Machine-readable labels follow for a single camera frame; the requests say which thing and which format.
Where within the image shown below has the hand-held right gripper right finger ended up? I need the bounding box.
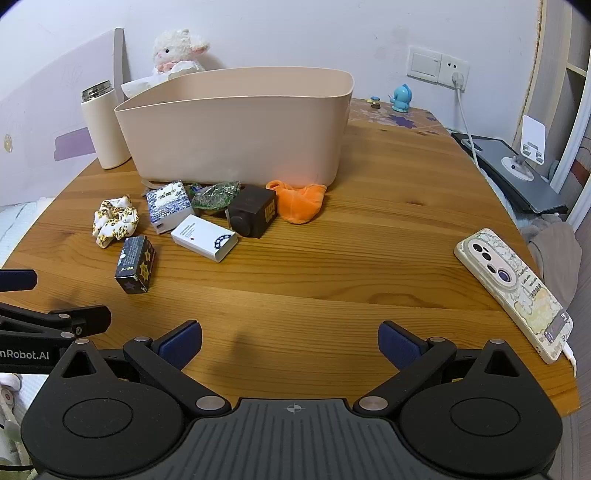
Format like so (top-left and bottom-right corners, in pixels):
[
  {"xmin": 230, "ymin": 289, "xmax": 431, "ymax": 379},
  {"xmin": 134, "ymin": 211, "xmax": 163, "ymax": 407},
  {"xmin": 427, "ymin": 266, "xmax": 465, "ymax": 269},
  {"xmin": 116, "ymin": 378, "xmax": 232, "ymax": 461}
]
[{"xmin": 353, "ymin": 320, "xmax": 536, "ymax": 418}]

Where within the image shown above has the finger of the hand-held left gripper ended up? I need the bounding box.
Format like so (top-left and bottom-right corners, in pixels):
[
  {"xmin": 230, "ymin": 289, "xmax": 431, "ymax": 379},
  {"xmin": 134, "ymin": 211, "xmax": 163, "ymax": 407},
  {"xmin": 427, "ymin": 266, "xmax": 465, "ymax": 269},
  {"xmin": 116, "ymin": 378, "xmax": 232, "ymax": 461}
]
[
  {"xmin": 0, "ymin": 302, "xmax": 113, "ymax": 341},
  {"xmin": 0, "ymin": 270, "xmax": 38, "ymax": 292}
]

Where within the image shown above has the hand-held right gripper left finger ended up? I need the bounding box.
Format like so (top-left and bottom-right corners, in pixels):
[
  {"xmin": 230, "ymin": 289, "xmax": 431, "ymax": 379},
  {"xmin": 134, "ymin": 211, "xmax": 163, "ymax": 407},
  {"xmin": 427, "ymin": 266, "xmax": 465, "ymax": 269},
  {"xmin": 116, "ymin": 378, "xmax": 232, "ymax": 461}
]
[{"xmin": 46, "ymin": 320, "xmax": 232, "ymax": 418}]

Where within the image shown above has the white bedding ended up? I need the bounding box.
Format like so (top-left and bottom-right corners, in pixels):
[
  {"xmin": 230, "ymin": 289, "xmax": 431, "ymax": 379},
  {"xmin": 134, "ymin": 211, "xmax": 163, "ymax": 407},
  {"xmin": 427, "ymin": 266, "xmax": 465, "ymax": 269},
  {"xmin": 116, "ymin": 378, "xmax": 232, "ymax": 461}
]
[{"xmin": 0, "ymin": 196, "xmax": 57, "ymax": 265}]

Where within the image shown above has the black box with stars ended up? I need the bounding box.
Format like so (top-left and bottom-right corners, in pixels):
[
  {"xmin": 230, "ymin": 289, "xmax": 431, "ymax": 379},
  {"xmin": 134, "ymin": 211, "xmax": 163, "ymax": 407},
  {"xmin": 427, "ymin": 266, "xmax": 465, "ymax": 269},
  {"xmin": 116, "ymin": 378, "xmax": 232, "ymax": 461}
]
[{"xmin": 115, "ymin": 235, "xmax": 157, "ymax": 295}]

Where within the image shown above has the leopard print scrunchie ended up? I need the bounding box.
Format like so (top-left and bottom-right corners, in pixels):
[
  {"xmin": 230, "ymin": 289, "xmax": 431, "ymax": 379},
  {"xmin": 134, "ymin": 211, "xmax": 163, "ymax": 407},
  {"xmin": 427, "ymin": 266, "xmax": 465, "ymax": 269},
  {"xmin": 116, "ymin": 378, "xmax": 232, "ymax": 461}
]
[{"xmin": 92, "ymin": 194, "xmax": 139, "ymax": 250}]

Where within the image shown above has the white flat box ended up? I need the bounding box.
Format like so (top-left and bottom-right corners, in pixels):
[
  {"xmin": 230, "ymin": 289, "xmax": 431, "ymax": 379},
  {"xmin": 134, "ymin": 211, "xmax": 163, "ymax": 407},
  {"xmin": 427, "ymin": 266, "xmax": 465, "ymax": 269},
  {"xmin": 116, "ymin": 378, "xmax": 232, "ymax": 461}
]
[{"xmin": 171, "ymin": 214, "xmax": 239, "ymax": 263}]

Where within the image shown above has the phone in cream case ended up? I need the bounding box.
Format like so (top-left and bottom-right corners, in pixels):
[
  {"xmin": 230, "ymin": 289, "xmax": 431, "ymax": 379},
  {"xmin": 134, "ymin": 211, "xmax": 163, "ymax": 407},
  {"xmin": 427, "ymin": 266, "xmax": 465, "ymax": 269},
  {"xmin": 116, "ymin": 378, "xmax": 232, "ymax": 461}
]
[{"xmin": 454, "ymin": 228, "xmax": 574, "ymax": 365}]

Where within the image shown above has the blue patterned small box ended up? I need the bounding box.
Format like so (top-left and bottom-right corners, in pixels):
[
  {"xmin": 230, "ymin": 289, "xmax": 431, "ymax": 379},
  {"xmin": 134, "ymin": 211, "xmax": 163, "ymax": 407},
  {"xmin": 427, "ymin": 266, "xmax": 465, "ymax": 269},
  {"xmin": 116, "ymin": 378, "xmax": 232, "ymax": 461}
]
[{"xmin": 146, "ymin": 181, "xmax": 195, "ymax": 236}]

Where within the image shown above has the dark brown box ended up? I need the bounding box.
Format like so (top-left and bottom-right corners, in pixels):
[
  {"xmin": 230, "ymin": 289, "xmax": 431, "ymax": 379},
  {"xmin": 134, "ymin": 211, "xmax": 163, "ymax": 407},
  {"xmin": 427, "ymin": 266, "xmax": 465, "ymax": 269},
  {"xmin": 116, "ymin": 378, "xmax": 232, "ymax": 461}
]
[{"xmin": 225, "ymin": 185, "xmax": 278, "ymax": 240}]

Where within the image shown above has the green foil packet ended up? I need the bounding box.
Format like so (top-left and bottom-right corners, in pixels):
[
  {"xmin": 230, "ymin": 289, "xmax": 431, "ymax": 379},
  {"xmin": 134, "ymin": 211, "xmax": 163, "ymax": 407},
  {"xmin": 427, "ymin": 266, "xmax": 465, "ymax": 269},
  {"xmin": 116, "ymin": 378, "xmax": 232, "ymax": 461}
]
[{"xmin": 190, "ymin": 180, "xmax": 243, "ymax": 217}]

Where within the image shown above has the white thermos bottle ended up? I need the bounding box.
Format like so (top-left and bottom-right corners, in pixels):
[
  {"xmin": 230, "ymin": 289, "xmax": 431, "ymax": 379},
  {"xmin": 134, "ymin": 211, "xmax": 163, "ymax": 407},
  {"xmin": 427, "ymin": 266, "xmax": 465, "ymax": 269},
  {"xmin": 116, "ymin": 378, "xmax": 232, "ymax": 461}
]
[{"xmin": 81, "ymin": 80, "xmax": 133, "ymax": 170}]

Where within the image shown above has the orange plush cloth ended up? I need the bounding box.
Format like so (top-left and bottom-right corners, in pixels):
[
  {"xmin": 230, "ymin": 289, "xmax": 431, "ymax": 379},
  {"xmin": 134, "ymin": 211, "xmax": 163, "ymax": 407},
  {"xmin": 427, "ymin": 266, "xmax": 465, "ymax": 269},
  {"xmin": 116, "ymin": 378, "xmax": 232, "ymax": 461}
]
[{"xmin": 265, "ymin": 180, "xmax": 328, "ymax": 225}]

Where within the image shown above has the grey cloth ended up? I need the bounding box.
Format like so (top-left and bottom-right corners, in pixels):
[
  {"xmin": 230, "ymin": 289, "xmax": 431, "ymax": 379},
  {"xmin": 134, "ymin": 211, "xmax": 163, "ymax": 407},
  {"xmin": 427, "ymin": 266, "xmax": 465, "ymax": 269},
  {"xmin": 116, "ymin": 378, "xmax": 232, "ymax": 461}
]
[{"xmin": 519, "ymin": 215, "xmax": 583, "ymax": 315}]

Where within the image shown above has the grey laptop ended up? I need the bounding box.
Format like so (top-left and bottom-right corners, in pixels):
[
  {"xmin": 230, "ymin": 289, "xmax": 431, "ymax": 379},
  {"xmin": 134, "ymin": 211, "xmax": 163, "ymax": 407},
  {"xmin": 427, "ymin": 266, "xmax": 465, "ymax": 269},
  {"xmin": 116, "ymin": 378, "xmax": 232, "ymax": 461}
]
[{"xmin": 450, "ymin": 131, "xmax": 570, "ymax": 216}]

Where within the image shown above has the beige plastic storage bin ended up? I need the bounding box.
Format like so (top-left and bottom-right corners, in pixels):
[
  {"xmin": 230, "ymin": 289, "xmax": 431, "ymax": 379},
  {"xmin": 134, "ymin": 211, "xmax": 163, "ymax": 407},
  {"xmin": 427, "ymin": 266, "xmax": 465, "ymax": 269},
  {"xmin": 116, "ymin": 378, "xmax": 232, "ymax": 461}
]
[{"xmin": 114, "ymin": 67, "xmax": 355, "ymax": 188}]

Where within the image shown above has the white tissue paper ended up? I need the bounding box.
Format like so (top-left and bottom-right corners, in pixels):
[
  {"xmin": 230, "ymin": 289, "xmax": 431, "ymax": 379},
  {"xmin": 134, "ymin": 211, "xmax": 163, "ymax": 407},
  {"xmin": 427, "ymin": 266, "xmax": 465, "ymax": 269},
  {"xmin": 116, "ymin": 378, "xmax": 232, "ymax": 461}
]
[{"xmin": 121, "ymin": 69, "xmax": 174, "ymax": 98}]

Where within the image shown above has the blue bird figurine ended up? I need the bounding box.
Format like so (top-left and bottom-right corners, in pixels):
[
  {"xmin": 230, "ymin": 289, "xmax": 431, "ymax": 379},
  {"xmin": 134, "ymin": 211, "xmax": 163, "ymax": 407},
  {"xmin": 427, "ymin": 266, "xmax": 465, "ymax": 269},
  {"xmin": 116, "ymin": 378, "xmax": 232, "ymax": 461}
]
[{"xmin": 390, "ymin": 83, "xmax": 413, "ymax": 114}]

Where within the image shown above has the white phone stand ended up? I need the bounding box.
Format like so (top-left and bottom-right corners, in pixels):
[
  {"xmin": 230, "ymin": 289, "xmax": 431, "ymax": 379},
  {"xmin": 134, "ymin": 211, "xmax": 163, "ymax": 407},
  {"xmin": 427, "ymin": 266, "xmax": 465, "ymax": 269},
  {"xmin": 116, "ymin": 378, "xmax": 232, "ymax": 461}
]
[{"xmin": 501, "ymin": 115, "xmax": 548, "ymax": 179}]

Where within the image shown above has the white plush lamb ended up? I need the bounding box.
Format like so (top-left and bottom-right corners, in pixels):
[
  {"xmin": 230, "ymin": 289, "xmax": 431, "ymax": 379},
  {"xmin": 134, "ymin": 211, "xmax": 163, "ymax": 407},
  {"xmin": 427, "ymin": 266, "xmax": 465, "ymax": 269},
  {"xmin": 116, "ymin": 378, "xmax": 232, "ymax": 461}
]
[{"xmin": 152, "ymin": 28, "xmax": 211, "ymax": 75}]

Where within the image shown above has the white wooden shelf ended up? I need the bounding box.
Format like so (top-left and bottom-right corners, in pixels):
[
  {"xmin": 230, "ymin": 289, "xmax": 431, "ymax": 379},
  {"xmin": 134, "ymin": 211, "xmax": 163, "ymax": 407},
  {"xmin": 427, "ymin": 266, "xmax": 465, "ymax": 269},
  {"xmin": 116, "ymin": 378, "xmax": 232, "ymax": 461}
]
[{"xmin": 517, "ymin": 0, "xmax": 591, "ymax": 232}]

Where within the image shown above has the white charger cable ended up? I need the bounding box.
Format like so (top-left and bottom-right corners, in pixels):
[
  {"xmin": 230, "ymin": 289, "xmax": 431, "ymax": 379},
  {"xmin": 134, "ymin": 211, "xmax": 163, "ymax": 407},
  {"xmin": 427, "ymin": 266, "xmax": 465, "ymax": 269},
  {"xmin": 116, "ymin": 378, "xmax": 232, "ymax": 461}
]
[{"xmin": 452, "ymin": 70, "xmax": 485, "ymax": 168}]

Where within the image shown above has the white wall socket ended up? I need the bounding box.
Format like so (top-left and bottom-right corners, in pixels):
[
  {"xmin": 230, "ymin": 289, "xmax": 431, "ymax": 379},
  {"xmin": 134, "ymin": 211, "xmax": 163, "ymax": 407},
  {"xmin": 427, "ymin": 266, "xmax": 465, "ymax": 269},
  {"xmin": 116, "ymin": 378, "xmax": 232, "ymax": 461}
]
[{"xmin": 436, "ymin": 53, "xmax": 471, "ymax": 91}]

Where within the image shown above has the white wall switch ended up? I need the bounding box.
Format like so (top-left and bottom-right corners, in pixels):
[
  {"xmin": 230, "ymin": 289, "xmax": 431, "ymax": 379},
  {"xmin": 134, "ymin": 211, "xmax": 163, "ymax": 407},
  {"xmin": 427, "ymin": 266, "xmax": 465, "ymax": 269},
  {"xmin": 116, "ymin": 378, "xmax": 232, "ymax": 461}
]
[{"xmin": 407, "ymin": 45, "xmax": 443, "ymax": 84}]

